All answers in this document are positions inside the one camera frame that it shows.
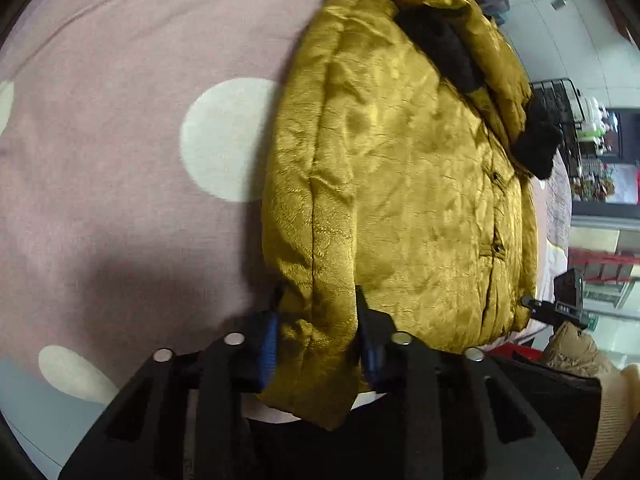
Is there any pink polka dot blanket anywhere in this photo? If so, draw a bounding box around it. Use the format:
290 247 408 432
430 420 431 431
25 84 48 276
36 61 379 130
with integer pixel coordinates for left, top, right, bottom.
1 0 326 405

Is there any tan puffer sleeve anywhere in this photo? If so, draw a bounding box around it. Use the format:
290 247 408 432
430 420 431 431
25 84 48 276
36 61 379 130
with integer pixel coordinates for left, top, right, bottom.
540 322 639 479

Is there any black wire rack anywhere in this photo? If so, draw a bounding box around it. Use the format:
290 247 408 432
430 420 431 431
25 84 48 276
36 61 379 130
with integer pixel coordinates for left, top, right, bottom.
530 77 585 164

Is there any mustard yellow satin jacket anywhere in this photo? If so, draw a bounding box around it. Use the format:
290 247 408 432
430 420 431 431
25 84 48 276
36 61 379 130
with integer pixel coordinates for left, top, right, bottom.
262 0 555 429

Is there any red cloth item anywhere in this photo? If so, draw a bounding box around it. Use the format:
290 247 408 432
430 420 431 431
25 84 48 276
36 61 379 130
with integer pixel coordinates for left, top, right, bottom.
489 342 542 363

